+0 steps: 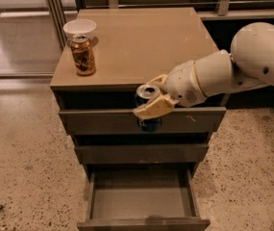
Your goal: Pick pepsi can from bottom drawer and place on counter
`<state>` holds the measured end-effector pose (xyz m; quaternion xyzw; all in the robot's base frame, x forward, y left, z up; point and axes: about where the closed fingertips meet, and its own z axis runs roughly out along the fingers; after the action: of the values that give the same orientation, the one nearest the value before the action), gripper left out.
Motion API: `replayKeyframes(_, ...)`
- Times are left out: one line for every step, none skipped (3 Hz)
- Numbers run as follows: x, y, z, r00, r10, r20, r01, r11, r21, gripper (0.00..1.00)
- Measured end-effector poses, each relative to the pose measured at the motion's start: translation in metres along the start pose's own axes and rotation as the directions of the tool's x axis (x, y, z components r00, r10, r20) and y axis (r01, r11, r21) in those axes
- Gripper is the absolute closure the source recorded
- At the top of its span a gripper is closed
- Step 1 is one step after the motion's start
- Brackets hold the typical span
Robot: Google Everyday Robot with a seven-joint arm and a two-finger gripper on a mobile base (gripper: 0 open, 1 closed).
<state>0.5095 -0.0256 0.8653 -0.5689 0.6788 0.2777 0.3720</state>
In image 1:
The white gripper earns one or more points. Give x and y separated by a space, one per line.
182 82

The dark blue pepsi can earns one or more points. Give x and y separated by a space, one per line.
143 94

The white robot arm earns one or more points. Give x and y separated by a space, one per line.
249 65

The grey top drawer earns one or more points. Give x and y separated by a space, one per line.
122 122

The orange brown soda can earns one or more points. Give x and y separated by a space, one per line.
82 54

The grey drawer cabinet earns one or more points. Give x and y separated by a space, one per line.
131 47

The grey middle drawer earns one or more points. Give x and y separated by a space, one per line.
142 154

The grey open bottom drawer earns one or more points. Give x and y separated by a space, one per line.
143 199

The white paper bowl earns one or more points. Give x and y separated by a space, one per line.
80 27

